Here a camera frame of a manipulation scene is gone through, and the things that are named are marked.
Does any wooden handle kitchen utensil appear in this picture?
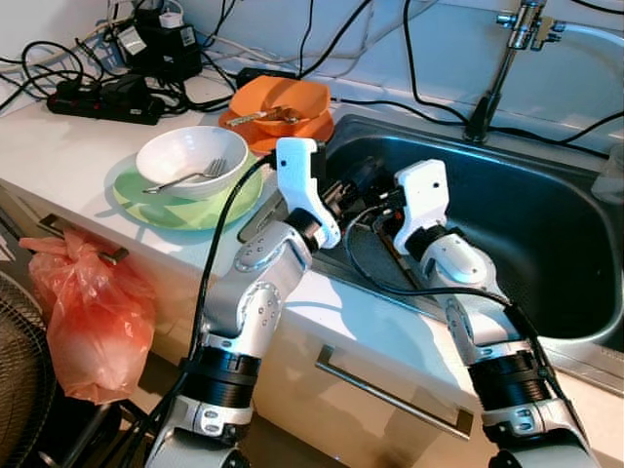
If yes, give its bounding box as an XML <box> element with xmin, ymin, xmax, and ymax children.
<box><xmin>373</xmin><ymin>222</ymin><xmax>425</xmax><ymax>295</ymax></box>

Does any green plate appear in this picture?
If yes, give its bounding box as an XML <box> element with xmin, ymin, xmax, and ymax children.
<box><xmin>112</xmin><ymin>161</ymin><xmax>264</xmax><ymax>232</ymax></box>

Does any white bowl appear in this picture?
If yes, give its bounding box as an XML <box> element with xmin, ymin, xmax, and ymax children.
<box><xmin>136</xmin><ymin>125</ymin><xmax>250</xmax><ymax>201</ymax></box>

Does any stainless steel kitchen sink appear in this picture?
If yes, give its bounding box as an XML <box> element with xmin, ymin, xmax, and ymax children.
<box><xmin>237</xmin><ymin>112</ymin><xmax>624</xmax><ymax>396</ymax></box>

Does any white kitchen cabinet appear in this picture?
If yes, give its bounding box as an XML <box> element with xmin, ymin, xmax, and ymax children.
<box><xmin>0</xmin><ymin>185</ymin><xmax>624</xmax><ymax>468</ymax></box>

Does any orange plate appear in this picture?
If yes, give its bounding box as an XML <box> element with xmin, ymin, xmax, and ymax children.
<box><xmin>216</xmin><ymin>105</ymin><xmax>334</xmax><ymax>157</ymax></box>

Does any orange bowl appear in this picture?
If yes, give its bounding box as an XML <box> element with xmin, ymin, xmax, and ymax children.
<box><xmin>231</xmin><ymin>76</ymin><xmax>332</xmax><ymax>137</ymax></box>

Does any slim patterned utensil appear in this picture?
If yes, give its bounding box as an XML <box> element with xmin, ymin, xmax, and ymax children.
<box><xmin>227</xmin><ymin>105</ymin><xmax>303</xmax><ymax>126</ymax></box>

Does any flat black power brick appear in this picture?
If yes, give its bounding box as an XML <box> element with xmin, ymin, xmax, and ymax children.
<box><xmin>237</xmin><ymin>66</ymin><xmax>298</xmax><ymax>85</ymax></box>

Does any metal fork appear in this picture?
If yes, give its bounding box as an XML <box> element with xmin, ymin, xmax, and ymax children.
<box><xmin>143</xmin><ymin>159</ymin><xmax>228</xmax><ymax>194</ymax></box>

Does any metal sink faucet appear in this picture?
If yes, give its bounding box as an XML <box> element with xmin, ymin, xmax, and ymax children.
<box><xmin>463</xmin><ymin>0</ymin><xmax>566</xmax><ymax>142</ymax></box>

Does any small white charger box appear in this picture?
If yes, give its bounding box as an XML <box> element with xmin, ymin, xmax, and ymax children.
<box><xmin>180</xmin><ymin>76</ymin><xmax>237</xmax><ymax>106</ymax></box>

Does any black power adapter block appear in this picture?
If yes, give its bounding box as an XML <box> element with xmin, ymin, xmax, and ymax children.
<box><xmin>127</xmin><ymin>10</ymin><xmax>204</xmax><ymax>84</ymax></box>

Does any black power strip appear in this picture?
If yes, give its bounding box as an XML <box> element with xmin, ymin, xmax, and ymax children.
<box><xmin>47</xmin><ymin>76</ymin><xmax>167</xmax><ymax>126</ymax></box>

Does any red plastic bag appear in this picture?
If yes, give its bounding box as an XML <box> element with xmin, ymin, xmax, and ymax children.
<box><xmin>19</xmin><ymin>229</ymin><xmax>157</xmax><ymax>406</ymax></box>

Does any dark floor fan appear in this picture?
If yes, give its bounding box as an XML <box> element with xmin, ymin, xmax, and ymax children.
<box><xmin>0</xmin><ymin>273</ymin><xmax>58</xmax><ymax>468</ymax></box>

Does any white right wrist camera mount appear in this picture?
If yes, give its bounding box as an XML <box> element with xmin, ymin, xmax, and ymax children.
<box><xmin>393</xmin><ymin>159</ymin><xmax>451</xmax><ymax>256</ymax></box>

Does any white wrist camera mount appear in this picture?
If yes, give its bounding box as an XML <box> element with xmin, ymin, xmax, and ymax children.
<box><xmin>275</xmin><ymin>136</ymin><xmax>342</xmax><ymax>250</ymax></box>
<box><xmin>393</xmin><ymin>159</ymin><xmax>451</xmax><ymax>256</ymax></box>

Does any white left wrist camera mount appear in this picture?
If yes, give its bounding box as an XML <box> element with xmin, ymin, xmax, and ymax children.
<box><xmin>275</xmin><ymin>136</ymin><xmax>342</xmax><ymax>250</ymax></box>

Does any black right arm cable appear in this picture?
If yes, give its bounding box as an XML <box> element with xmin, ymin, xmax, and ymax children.
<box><xmin>341</xmin><ymin>200</ymin><xmax>586</xmax><ymax>435</ymax></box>

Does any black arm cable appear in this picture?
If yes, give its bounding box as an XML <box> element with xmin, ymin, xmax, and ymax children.
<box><xmin>341</xmin><ymin>200</ymin><xmax>586</xmax><ymax>435</ymax></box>
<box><xmin>122</xmin><ymin>151</ymin><xmax>279</xmax><ymax>468</ymax></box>

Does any black power cable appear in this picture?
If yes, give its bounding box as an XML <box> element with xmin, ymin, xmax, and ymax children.
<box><xmin>402</xmin><ymin>0</ymin><xmax>624</xmax><ymax>147</ymax></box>

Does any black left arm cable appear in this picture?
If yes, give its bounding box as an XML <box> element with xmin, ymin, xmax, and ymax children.
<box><xmin>122</xmin><ymin>151</ymin><xmax>279</xmax><ymax>468</ymax></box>

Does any long metal drawer handle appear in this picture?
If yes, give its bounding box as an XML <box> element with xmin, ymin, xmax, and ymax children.
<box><xmin>314</xmin><ymin>344</ymin><xmax>476</xmax><ymax>440</ymax></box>

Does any short dark cabinet handle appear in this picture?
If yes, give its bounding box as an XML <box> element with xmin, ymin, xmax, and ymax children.
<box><xmin>39</xmin><ymin>214</ymin><xmax>130</xmax><ymax>264</ymax></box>

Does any clear faucet hose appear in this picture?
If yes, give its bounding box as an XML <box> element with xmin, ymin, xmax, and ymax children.
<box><xmin>551</xmin><ymin>19</ymin><xmax>624</xmax><ymax>50</ymax></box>

